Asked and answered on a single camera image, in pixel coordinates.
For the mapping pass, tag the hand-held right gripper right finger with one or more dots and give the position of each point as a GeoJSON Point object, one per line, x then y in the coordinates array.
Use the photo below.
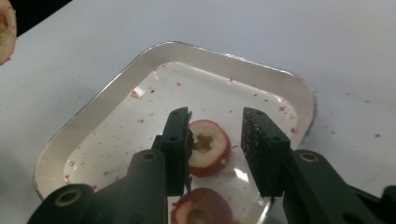
{"type": "Point", "coordinates": [264, 152]}

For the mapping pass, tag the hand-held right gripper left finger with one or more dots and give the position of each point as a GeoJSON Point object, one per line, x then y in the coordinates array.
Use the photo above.
{"type": "Point", "coordinates": [176, 149]}

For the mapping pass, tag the halved red apple piece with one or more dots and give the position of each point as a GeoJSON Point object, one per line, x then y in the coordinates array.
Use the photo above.
{"type": "Point", "coordinates": [214, 146]}

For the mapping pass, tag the white square tray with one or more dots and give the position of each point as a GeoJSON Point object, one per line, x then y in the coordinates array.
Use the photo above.
{"type": "Point", "coordinates": [218, 77]}

